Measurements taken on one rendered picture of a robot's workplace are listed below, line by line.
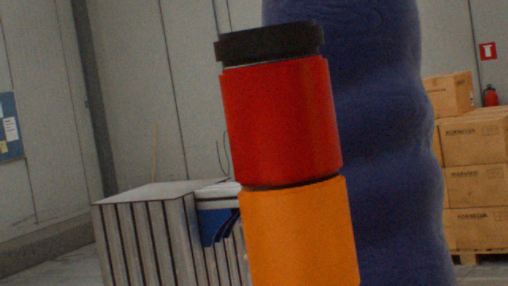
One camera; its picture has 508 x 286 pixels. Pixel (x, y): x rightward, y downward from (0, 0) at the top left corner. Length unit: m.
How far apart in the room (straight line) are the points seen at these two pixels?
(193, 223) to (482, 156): 7.03
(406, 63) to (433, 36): 10.59
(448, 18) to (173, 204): 9.90
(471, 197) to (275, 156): 8.82
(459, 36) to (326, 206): 11.47
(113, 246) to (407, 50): 1.11
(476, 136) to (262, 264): 8.67
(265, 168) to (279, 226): 0.03
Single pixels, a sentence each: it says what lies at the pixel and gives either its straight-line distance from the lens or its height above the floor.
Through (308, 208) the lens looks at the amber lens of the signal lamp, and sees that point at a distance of 0.42.
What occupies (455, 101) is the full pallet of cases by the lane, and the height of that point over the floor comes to 1.50.
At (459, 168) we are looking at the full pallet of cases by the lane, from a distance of 9.21.
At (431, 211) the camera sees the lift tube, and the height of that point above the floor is 2.06.
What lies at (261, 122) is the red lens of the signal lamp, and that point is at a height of 2.30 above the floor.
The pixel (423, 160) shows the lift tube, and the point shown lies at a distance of 1.39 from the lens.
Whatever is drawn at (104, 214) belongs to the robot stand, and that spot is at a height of 2.00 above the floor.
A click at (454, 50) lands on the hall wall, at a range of 11.92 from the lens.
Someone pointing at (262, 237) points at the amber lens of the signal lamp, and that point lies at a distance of 0.43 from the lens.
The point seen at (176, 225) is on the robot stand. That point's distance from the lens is 2.17.
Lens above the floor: 2.33
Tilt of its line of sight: 6 degrees down
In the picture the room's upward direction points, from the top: 9 degrees counter-clockwise
